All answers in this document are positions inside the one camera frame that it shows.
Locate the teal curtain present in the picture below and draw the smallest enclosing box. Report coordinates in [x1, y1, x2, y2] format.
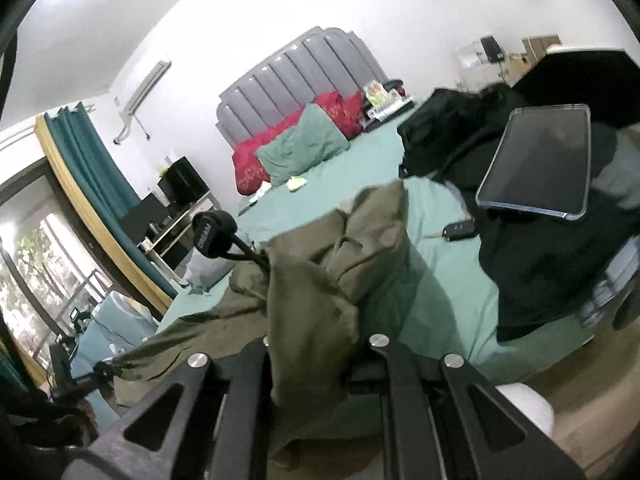
[44, 102, 179, 302]

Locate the white air conditioner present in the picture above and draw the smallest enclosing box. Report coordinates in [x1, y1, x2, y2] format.
[122, 60, 172, 114]

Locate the bedside table with items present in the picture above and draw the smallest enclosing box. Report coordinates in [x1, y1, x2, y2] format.
[361, 79, 417, 134]

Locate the black stand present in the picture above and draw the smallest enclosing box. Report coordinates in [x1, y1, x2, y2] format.
[46, 342, 123, 413]

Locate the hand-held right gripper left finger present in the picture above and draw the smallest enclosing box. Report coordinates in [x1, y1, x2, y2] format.
[89, 336, 275, 480]

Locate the black garment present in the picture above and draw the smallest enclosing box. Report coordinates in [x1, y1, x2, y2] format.
[450, 119, 640, 344]

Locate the olive green garment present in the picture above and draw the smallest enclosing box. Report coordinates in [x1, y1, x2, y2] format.
[106, 180, 417, 472]

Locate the black car key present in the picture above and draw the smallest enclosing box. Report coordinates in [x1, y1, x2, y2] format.
[442, 220, 479, 242]

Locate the pale blue bin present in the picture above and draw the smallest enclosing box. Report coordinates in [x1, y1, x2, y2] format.
[75, 291, 157, 363]

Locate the white storage rack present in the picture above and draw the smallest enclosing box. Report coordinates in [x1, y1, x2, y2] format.
[456, 35, 507, 92]

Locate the cardboard box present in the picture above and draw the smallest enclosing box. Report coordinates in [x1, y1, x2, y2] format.
[522, 34, 561, 57]

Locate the white round object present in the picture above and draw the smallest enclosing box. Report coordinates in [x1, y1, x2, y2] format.
[499, 383, 557, 442]

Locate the bed with green sheet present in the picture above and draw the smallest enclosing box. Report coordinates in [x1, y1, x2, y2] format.
[75, 94, 551, 413]

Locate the tablet in clear case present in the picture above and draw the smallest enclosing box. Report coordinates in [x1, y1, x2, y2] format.
[475, 104, 592, 222]

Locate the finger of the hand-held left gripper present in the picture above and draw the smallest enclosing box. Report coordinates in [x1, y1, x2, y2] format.
[226, 236, 273, 272]

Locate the large red patterned pillow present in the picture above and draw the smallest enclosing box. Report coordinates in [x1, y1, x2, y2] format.
[232, 109, 307, 196]

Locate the black bag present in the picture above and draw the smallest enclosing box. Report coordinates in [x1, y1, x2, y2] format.
[397, 85, 532, 182]

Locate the black television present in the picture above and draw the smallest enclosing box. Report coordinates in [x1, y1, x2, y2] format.
[157, 156, 210, 207]

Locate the grey padded headboard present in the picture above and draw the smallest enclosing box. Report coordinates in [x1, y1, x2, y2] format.
[215, 26, 389, 152]

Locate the glass balcony door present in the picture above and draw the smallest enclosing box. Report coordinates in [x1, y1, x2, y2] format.
[0, 157, 112, 378]

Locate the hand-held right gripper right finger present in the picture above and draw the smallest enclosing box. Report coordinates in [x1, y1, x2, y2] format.
[349, 333, 587, 480]

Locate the small red patterned pillow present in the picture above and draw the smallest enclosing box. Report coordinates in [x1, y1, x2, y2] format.
[314, 91, 367, 141]

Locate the green pillow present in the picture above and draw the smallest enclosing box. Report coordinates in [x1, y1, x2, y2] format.
[254, 104, 351, 187]

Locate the white shelf unit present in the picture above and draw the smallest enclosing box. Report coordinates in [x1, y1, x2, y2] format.
[120, 192, 222, 283]

